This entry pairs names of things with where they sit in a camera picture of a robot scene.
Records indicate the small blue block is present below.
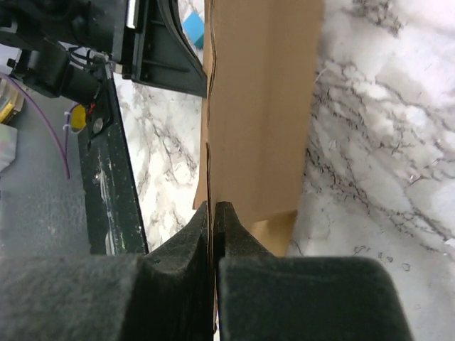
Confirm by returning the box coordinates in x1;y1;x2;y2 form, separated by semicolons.
182;11;205;50

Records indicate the cardboard box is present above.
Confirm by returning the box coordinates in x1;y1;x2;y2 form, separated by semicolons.
192;0;325;259

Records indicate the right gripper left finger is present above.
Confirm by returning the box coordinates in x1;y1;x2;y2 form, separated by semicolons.
1;205;213;340

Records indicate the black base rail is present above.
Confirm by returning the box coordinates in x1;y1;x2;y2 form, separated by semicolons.
78;64;149;254

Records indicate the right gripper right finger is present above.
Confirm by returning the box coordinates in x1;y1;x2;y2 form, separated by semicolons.
215;202;412;340

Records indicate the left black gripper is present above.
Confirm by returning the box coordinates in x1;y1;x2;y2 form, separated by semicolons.
1;1;207;99

